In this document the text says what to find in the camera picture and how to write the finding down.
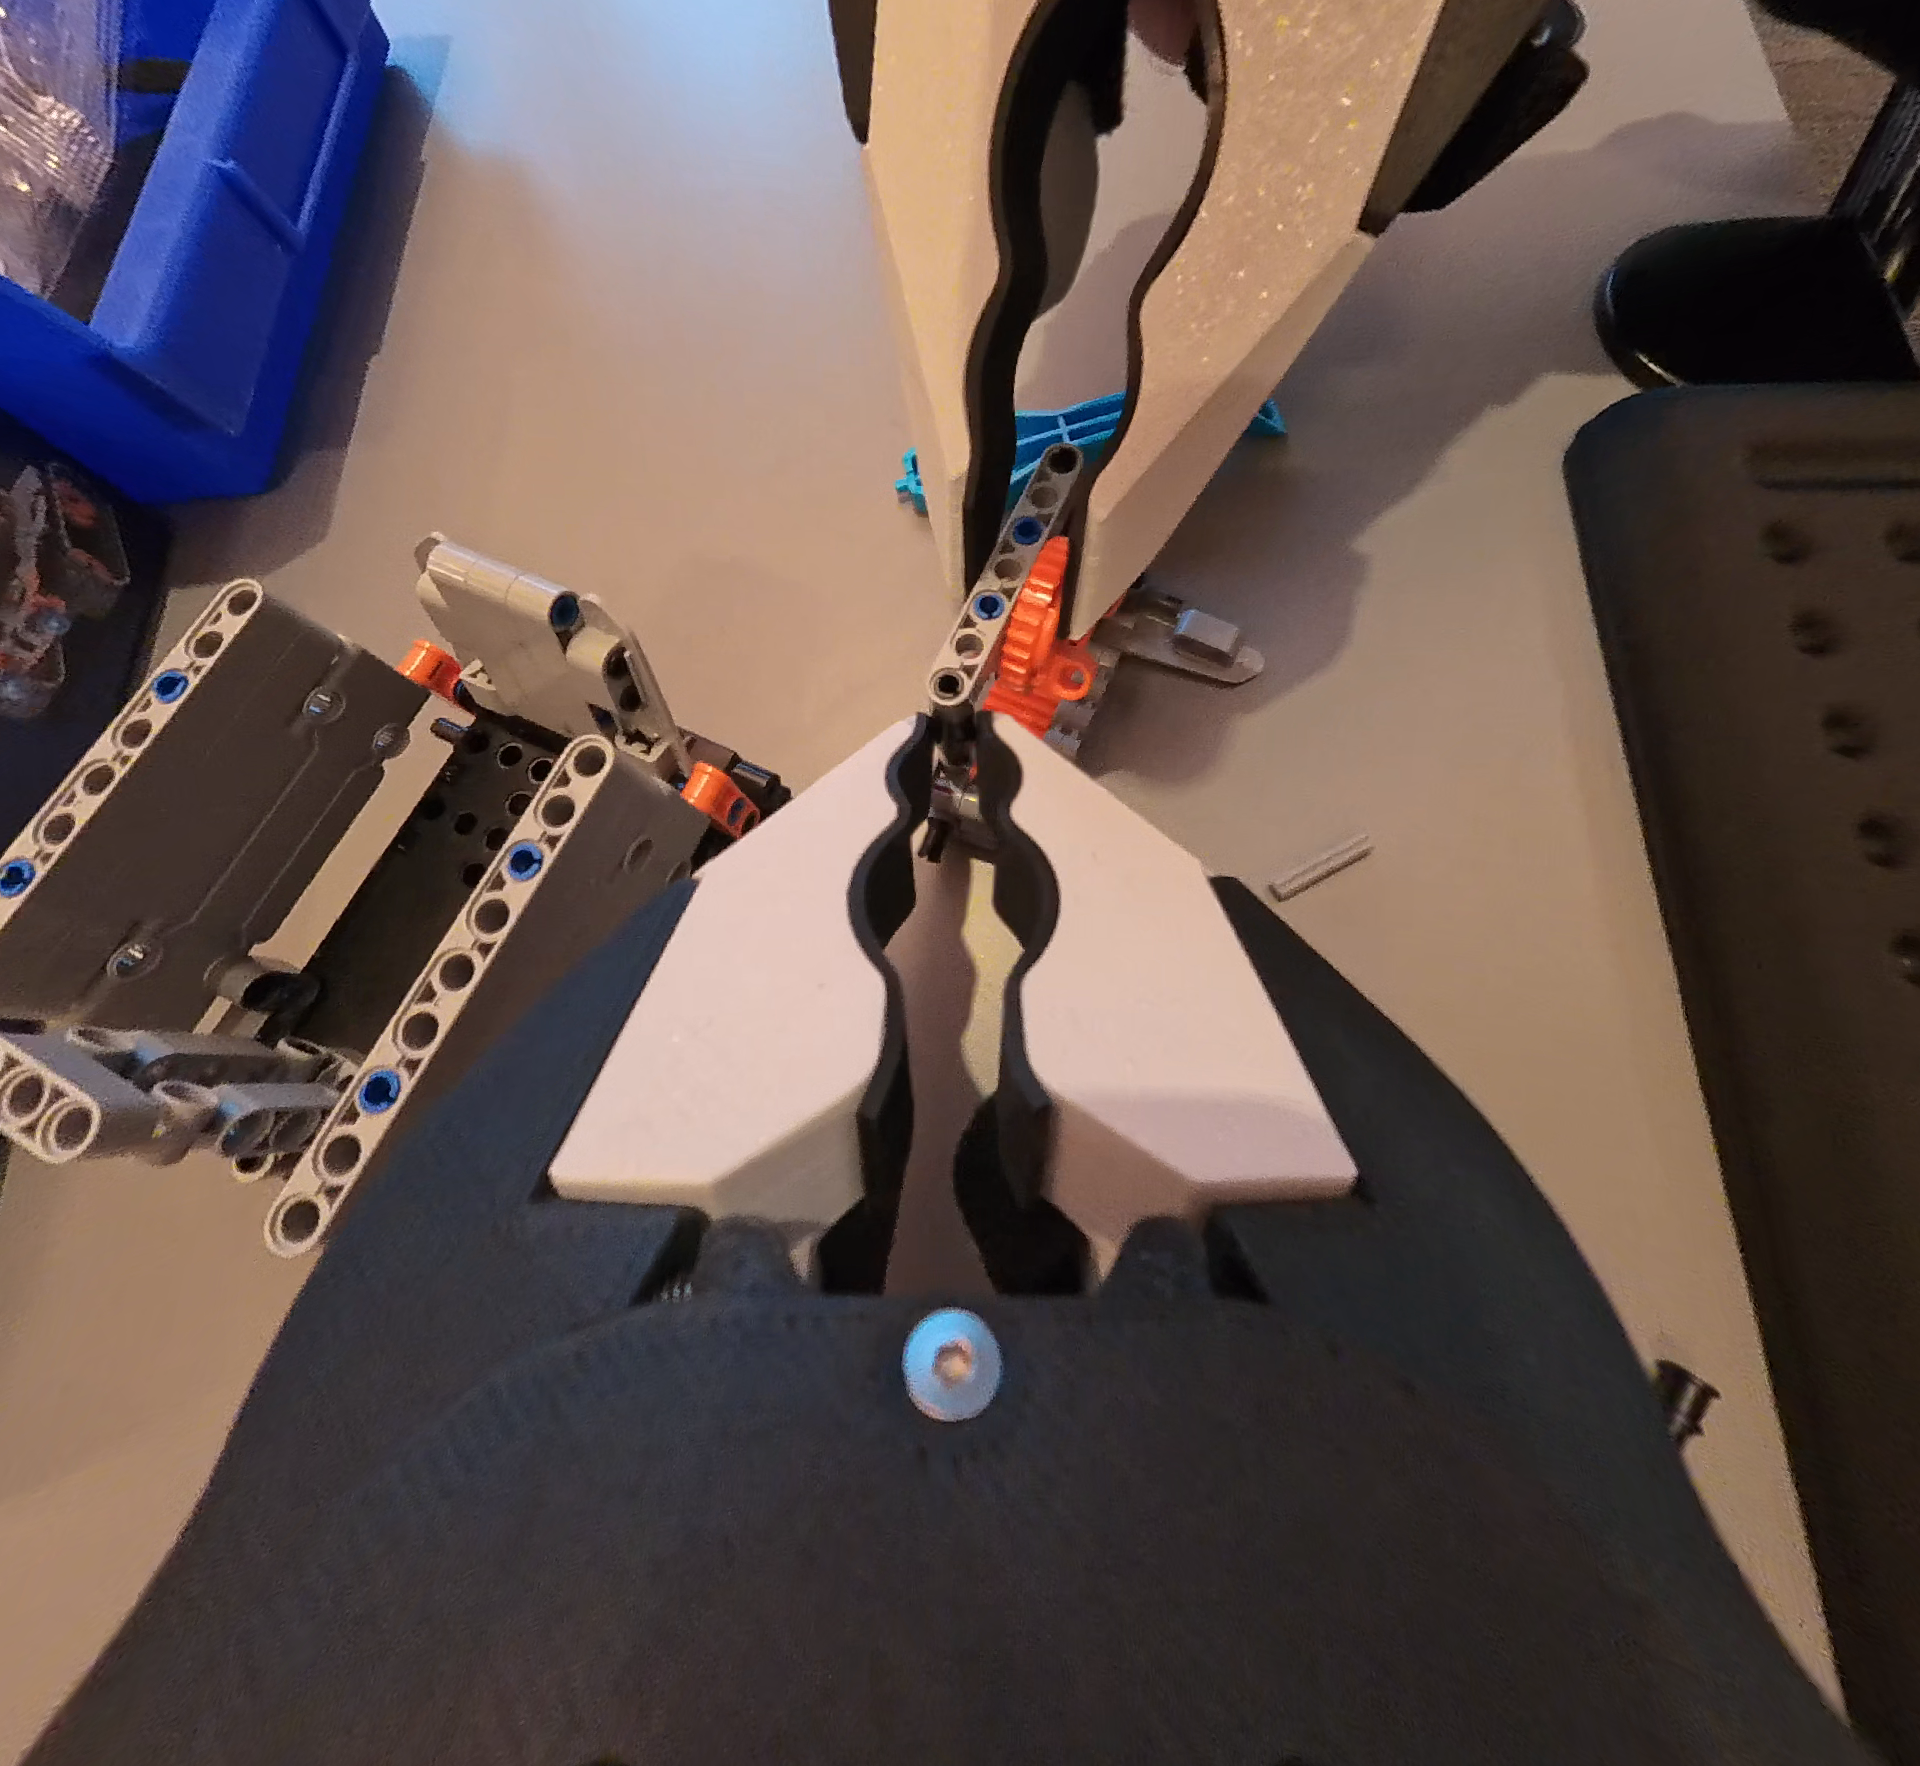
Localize small orange grey subassembly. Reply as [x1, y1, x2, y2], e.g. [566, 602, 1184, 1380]
[894, 386, 1292, 694]

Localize black connector pin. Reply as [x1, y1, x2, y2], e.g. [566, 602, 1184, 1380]
[915, 703, 1007, 853]

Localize black studded mat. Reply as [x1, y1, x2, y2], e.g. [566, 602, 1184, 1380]
[1566, 386, 1920, 1766]

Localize dark grey holed beam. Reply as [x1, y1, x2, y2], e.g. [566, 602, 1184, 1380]
[938, 441, 1087, 719]

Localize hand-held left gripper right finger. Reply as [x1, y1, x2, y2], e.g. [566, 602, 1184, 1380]
[977, 727, 1359, 1287]

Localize blue storage bin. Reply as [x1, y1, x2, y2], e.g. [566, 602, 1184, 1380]
[0, 0, 399, 508]

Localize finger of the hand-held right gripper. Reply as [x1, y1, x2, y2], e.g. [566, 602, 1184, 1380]
[1066, 0, 1593, 599]
[865, 0, 1118, 567]

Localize grey black robot model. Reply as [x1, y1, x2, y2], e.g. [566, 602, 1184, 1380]
[0, 532, 787, 1257]

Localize clear plastic bags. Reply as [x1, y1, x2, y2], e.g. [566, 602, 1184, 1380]
[0, 0, 153, 298]

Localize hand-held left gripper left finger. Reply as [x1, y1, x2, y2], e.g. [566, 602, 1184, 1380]
[548, 717, 938, 1287]

